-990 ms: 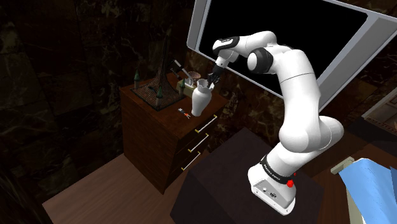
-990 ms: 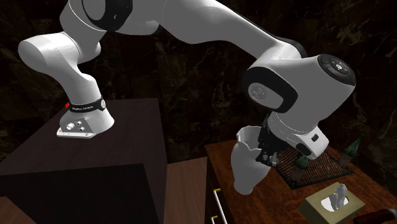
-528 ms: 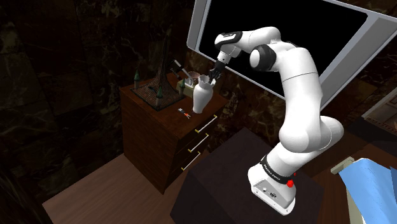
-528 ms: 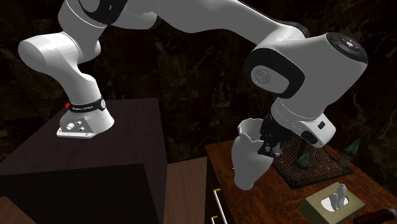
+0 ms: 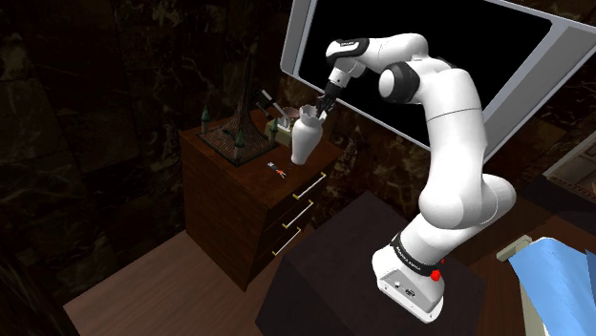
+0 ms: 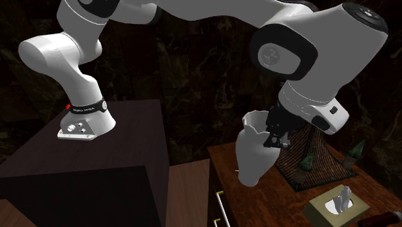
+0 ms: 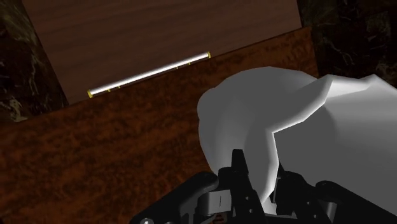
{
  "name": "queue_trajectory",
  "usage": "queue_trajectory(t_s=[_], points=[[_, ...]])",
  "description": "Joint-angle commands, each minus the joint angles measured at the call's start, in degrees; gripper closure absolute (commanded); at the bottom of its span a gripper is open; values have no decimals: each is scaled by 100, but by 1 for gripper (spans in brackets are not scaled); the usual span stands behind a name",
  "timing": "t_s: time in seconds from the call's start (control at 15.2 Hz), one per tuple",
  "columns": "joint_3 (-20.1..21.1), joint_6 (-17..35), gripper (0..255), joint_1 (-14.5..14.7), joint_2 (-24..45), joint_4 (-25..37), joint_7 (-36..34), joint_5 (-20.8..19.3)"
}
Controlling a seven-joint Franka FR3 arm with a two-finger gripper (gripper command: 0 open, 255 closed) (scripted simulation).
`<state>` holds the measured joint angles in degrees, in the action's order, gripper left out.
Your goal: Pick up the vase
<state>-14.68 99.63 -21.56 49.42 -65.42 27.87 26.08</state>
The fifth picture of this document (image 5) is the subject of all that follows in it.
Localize white vase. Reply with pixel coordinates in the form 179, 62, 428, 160
289, 104, 327, 166

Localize brown tower model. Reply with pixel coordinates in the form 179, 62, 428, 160
195, 52, 281, 167

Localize beige box with tools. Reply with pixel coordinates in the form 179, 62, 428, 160
253, 89, 299, 146

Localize small orange and black figure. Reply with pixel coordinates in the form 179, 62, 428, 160
266, 160, 288, 179

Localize brown wooden chest of drawers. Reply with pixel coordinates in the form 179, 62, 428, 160
179, 107, 344, 293

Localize bed with blue sheet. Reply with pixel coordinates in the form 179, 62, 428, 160
496, 132, 596, 336

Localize grey framed television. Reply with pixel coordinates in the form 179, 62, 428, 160
279, 0, 596, 164

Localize dark robot stand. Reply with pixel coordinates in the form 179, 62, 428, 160
254, 189, 488, 336

